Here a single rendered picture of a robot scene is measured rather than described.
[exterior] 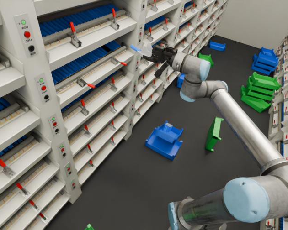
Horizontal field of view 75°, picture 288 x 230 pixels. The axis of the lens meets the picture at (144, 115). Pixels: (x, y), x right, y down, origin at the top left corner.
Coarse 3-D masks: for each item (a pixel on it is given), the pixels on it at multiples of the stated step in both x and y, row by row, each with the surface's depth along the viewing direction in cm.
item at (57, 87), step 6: (120, 48) 114; (114, 54) 109; (102, 60) 102; (90, 66) 96; (96, 66) 100; (78, 72) 91; (84, 72) 93; (72, 78) 88; (60, 84) 83; (66, 84) 86
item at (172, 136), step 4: (164, 124) 196; (160, 128) 188; (172, 128) 198; (176, 128) 196; (156, 132) 173; (160, 132) 172; (164, 132) 187; (168, 132) 191; (172, 132) 195; (176, 132) 197; (180, 132) 194; (160, 136) 172; (164, 136) 171; (168, 136) 169; (172, 136) 184; (176, 136) 167; (168, 140) 170; (172, 140) 169; (176, 140) 176
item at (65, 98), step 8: (120, 40) 119; (128, 48) 120; (120, 56) 114; (128, 56) 117; (104, 64) 105; (112, 64) 107; (120, 64) 111; (96, 72) 99; (104, 72) 101; (112, 72) 109; (88, 80) 94; (96, 80) 97; (72, 88) 88; (80, 88) 89; (88, 88) 95; (64, 96) 84; (72, 96) 85; (64, 104) 84
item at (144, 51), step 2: (144, 46) 95; (142, 48) 96; (144, 48) 95; (146, 48) 95; (142, 50) 97; (144, 50) 96; (146, 50) 96; (138, 52) 99; (140, 52) 98; (142, 52) 97; (144, 52) 97; (146, 52) 96; (148, 52) 96; (150, 52) 95; (140, 54) 98; (142, 54) 97; (144, 54) 97; (146, 54) 97; (148, 54) 96; (150, 54) 96; (142, 56) 98; (148, 56) 96; (150, 56) 96
